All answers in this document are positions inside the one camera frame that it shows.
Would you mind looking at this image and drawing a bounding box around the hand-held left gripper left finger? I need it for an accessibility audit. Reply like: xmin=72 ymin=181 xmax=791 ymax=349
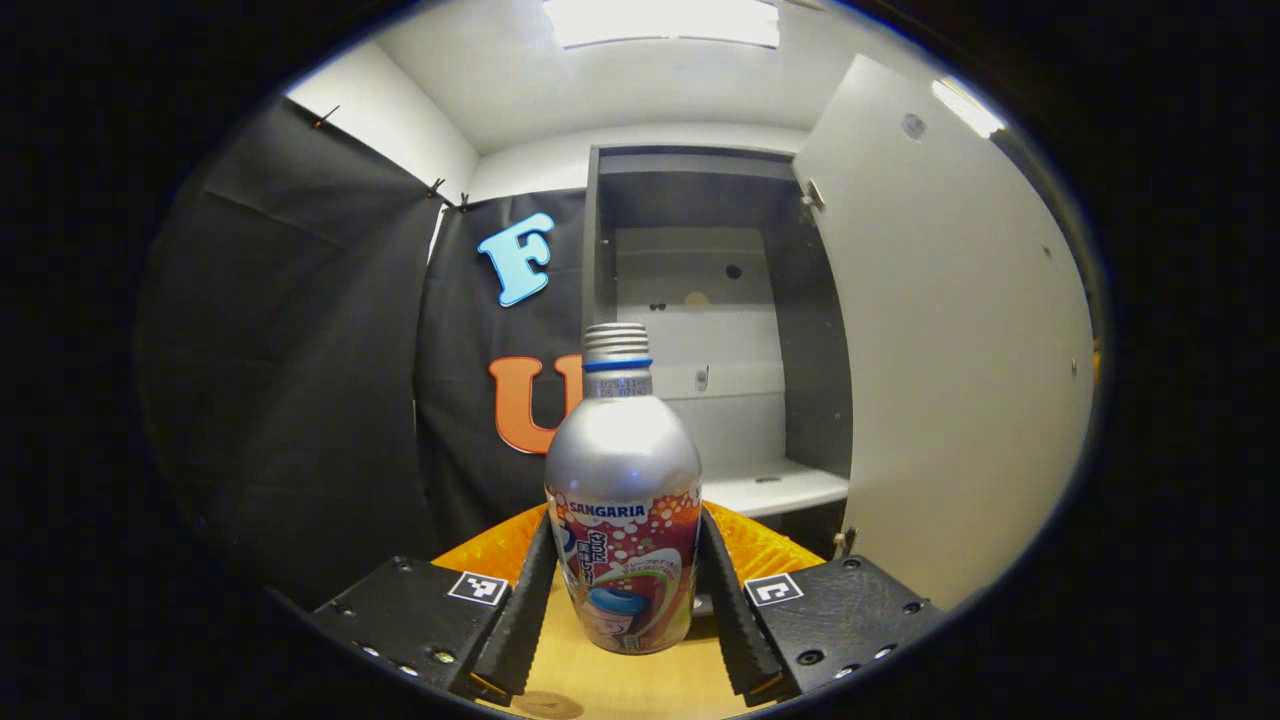
xmin=308 ymin=503 xmax=559 ymax=701

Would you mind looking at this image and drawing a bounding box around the white cabinet shelf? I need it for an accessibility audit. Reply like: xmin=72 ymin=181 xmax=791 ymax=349
xmin=700 ymin=459 xmax=851 ymax=519

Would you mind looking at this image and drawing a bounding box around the beige cabinet door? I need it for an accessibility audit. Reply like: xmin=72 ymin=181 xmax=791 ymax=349
xmin=790 ymin=53 xmax=1098 ymax=613

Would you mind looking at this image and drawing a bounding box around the silver bottle with colourful label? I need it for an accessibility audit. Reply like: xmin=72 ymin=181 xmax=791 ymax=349
xmin=544 ymin=323 xmax=703 ymax=657

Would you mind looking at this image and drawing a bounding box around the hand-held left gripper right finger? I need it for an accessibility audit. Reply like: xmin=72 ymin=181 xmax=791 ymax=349
xmin=695 ymin=500 xmax=947 ymax=706

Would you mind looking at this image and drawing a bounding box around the narrow ceiling light panel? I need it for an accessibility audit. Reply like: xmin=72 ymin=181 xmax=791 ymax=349
xmin=931 ymin=78 xmax=1007 ymax=140

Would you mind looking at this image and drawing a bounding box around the black backdrop cloth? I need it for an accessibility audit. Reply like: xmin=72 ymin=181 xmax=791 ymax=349
xmin=135 ymin=95 xmax=593 ymax=611

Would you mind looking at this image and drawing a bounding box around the wide ceiling light panel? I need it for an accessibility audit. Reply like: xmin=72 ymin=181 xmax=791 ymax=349
xmin=544 ymin=0 xmax=782 ymax=50

